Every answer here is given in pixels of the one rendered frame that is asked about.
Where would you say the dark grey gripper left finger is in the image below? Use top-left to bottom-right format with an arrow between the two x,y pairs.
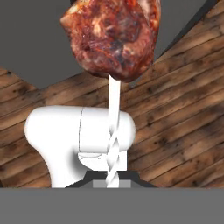
65,171 -> 109,189

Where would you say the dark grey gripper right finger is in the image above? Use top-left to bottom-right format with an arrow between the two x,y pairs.
118,171 -> 158,189

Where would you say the kebab skewer with browned meat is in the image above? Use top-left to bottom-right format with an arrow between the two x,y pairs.
59,0 -> 162,189

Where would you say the white rounded object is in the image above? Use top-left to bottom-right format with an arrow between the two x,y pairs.
24,105 -> 137,189

